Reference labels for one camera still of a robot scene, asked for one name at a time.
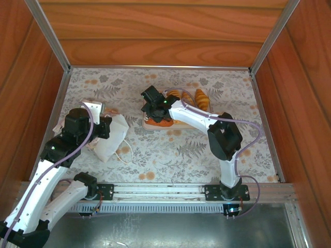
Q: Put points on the orange triangular fake bread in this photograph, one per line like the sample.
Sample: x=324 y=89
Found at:
x=164 y=124

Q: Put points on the ridged striped fake bread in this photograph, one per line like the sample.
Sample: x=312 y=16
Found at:
x=173 y=93

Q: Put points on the golden fake croissant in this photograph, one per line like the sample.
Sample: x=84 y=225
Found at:
x=202 y=99
x=187 y=98

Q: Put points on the cartoon animal paper bag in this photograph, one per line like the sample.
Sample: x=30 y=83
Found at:
x=113 y=139

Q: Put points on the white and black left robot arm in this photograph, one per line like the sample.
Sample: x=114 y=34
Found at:
x=44 y=186

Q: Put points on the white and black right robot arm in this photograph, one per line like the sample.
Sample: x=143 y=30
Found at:
x=191 y=117

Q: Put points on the pale pink plastic tray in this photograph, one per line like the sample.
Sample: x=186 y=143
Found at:
x=144 y=124

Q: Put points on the floral patterned tablecloth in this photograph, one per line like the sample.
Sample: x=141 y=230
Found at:
x=155 y=160

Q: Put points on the shiny grey metal sheet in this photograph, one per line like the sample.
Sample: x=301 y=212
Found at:
x=155 y=232

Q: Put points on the small board with green light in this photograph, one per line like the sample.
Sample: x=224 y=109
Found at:
x=232 y=209

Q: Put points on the aluminium back frame rail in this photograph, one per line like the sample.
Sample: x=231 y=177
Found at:
x=160 y=67

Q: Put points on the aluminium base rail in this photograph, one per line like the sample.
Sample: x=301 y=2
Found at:
x=160 y=191

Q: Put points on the aluminium left frame post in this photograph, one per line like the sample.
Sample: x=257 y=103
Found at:
x=48 y=33

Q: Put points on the aluminium frame post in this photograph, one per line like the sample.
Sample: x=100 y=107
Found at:
x=48 y=33
x=274 y=33

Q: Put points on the aluminium right side rail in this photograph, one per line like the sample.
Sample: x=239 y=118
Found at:
x=258 y=103

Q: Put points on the aluminium right frame post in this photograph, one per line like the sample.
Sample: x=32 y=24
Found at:
x=274 y=33

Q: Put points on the aluminium right floor rail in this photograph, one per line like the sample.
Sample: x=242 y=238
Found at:
x=297 y=227

